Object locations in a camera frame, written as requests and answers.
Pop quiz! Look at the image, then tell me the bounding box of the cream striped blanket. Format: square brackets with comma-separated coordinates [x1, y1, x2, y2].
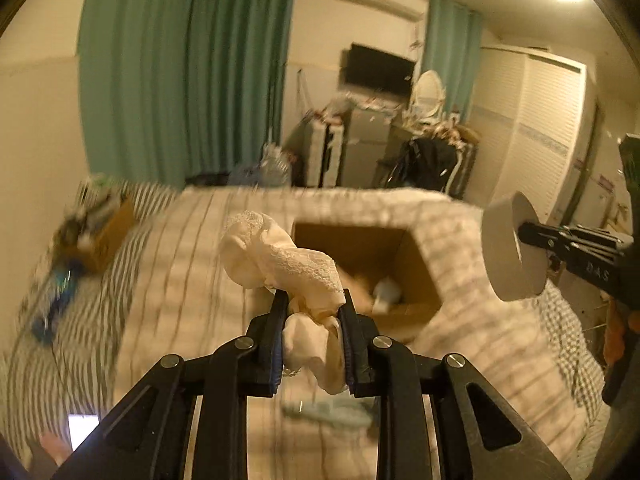
[113, 186, 591, 480]

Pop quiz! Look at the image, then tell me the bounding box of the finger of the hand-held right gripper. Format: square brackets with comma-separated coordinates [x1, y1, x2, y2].
[518, 222, 632, 281]

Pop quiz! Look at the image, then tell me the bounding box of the blue plastic bag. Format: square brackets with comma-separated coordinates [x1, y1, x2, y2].
[228, 158, 293, 189]

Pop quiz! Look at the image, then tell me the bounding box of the cream lace garment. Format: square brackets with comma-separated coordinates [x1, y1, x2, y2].
[218, 210, 351, 396]

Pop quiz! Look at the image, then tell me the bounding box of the blue item on bedsheet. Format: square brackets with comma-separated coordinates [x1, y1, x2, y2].
[31, 265, 81, 346]

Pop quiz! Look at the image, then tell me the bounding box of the white smartphone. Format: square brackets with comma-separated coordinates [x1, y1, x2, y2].
[67, 413, 101, 453]

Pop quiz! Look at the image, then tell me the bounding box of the grey cabinet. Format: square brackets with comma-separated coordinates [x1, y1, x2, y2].
[306, 105, 401, 189]

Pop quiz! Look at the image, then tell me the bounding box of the black wall television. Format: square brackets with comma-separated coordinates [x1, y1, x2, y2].
[341, 43, 417, 99]

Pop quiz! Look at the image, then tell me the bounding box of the checkered grey cloth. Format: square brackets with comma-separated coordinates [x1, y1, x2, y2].
[538, 278, 608, 411]

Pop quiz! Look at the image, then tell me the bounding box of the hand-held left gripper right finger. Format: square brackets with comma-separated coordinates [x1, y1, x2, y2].
[338, 288, 574, 480]

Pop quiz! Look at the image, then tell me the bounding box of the oval white mirror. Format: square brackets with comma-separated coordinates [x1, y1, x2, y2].
[409, 70, 446, 122]

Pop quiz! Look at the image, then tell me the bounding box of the light blue cloth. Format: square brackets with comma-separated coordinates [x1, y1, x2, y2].
[281, 395, 377, 431]

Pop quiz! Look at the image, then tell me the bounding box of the small cardboard box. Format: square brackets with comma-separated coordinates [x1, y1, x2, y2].
[75, 195, 138, 274]

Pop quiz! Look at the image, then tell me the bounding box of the white louvered wardrobe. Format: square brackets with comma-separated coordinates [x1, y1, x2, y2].
[460, 46, 599, 226]

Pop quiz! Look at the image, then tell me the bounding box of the narrow green curtain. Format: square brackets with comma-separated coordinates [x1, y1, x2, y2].
[424, 0, 484, 124]

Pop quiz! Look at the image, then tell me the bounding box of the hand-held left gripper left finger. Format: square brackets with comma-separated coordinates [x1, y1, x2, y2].
[51, 290, 291, 480]

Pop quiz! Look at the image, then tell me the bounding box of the black backpack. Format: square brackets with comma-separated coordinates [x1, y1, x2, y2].
[388, 137, 461, 193]

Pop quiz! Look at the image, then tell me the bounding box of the grey tape roll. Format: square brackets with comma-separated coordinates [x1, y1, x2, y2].
[482, 193, 549, 303]

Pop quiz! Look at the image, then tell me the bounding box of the grey striped bedsheet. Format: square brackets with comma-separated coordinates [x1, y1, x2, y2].
[0, 180, 181, 466]

